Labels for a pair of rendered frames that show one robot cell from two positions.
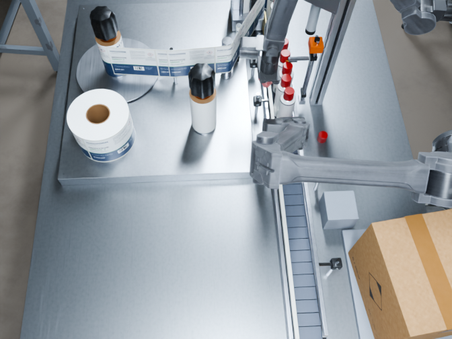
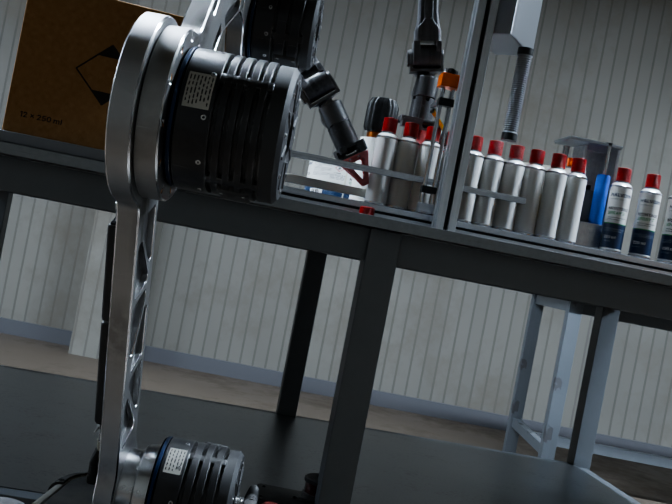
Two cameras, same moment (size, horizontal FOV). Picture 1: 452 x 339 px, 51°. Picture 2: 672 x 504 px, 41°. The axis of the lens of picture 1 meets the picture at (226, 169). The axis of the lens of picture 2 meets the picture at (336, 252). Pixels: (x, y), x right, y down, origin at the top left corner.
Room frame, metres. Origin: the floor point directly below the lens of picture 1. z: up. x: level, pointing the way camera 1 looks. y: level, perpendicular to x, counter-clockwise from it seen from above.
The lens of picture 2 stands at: (0.76, -2.28, 0.74)
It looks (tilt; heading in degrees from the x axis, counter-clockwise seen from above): 0 degrees down; 87
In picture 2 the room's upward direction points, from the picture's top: 11 degrees clockwise
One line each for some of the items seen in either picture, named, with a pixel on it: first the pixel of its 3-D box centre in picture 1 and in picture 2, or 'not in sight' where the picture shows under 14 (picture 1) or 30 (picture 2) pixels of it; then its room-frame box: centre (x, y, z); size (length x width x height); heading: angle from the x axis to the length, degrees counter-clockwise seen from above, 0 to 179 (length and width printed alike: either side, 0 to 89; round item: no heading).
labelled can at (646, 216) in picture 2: not in sight; (646, 216); (1.58, -0.15, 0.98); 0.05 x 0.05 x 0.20
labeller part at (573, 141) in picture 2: not in sight; (588, 144); (1.43, -0.06, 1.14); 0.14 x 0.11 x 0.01; 4
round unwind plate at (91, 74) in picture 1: (118, 70); not in sight; (1.15, 0.42, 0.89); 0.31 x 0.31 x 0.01
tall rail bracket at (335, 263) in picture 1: (325, 268); not in sight; (0.40, -0.31, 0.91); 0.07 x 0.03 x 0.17; 94
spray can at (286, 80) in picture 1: (282, 96); (404, 166); (0.98, -0.19, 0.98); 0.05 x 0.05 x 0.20
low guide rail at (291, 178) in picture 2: (278, 171); (292, 178); (0.73, -0.18, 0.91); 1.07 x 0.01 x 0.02; 4
